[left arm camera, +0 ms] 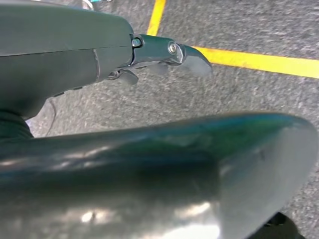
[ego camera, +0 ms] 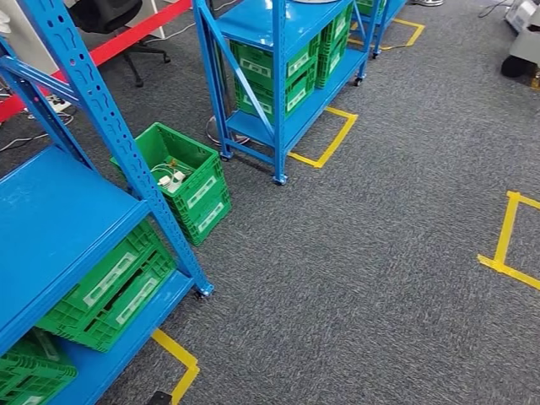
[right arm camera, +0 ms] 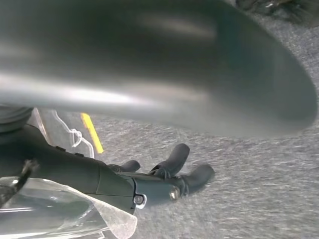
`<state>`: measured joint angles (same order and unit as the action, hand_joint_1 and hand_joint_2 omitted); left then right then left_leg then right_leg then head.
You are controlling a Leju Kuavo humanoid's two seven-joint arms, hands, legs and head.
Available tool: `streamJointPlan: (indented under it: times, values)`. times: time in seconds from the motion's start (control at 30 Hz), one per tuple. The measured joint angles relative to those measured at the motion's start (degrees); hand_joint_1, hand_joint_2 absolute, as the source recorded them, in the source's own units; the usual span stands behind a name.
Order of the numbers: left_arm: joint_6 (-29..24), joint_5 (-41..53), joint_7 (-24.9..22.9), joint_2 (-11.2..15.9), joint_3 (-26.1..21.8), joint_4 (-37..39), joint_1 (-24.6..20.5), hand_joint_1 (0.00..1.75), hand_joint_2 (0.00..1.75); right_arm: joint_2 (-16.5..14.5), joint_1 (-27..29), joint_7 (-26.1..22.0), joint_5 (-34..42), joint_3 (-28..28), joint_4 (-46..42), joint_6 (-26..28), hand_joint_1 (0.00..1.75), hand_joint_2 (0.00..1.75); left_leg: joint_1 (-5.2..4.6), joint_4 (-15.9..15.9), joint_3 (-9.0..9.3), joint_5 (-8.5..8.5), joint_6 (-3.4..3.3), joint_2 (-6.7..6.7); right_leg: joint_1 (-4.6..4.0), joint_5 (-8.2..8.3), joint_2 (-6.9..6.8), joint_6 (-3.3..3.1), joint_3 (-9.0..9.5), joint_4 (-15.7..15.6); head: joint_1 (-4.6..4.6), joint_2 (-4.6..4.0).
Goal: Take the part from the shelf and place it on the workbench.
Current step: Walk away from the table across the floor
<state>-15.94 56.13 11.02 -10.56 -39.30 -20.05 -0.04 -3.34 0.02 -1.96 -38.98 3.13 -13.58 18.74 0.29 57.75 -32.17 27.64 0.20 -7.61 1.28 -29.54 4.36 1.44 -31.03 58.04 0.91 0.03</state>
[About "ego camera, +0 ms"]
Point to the blue steel shelf rack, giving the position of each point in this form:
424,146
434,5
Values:
84,72
279,112
392,8

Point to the yellow floor tape outline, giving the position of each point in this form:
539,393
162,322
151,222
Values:
177,349
339,140
505,229

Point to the small white power adapter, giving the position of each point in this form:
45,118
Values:
164,181
179,176

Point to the white desk side panel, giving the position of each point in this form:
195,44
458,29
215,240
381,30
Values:
151,14
16,44

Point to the red barrier belt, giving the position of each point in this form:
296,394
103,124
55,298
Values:
127,39

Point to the chrome stanchion base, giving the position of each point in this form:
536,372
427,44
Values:
428,3

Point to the black office chair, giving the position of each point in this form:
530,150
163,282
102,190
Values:
105,11

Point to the white floor power strip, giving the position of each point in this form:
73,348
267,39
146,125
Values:
59,103

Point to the grey white machine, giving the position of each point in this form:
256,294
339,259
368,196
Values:
525,44

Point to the chrome stanchion post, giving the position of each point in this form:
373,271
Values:
210,131

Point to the black robot left wrist mount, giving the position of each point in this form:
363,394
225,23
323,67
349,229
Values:
159,398

